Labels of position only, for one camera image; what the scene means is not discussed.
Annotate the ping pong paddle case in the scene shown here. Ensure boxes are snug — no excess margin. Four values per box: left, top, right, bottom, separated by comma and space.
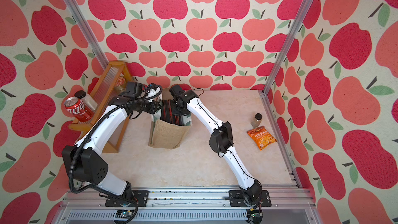
164, 100, 173, 123
170, 100, 180, 125
160, 100, 168, 122
177, 99, 190, 125

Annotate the burlap canvas tote bag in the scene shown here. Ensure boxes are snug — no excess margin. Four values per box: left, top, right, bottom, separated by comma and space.
148, 88, 192, 149

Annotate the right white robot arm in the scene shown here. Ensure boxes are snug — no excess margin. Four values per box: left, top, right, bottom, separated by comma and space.
169, 84, 262, 207

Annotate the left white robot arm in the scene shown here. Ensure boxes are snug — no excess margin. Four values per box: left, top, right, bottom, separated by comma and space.
62, 96, 160, 200

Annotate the small round tin can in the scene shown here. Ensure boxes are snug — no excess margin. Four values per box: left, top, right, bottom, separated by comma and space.
114, 76, 126, 91

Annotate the wooden shelf rack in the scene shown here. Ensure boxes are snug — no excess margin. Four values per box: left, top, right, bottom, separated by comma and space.
68, 61, 133, 153

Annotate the clear jar black lid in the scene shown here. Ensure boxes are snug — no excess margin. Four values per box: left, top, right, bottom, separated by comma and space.
74, 90, 97, 112

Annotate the red soda can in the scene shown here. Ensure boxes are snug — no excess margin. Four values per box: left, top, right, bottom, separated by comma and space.
64, 96, 93, 122

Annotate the brown spice jar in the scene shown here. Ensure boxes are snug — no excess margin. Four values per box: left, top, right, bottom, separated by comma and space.
251, 113, 263, 128

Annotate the orange snack packet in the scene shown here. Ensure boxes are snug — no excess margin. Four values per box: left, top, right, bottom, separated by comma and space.
247, 126, 277, 150

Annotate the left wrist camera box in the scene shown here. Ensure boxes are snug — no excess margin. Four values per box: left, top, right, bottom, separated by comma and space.
123, 82, 143, 99

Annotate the black corrugated cable conduit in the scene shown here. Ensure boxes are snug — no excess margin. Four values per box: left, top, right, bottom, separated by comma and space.
68, 83, 164, 224

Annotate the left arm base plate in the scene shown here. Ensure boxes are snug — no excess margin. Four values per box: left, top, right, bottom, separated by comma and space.
105, 190, 149, 207

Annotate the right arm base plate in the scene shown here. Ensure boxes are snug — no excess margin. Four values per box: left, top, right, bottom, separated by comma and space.
226, 190, 272, 208

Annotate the front aluminium rail frame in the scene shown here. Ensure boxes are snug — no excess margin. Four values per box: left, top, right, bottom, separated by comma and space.
50, 185, 322, 224

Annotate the left aluminium frame post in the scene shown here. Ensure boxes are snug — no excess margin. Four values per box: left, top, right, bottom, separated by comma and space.
64, 0, 108, 69

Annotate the aluminium frame post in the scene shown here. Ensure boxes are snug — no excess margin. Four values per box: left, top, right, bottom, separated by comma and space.
64, 0, 108, 69
261, 0, 314, 96

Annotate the right aluminium frame post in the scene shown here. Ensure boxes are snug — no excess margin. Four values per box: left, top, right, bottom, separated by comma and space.
261, 0, 314, 96

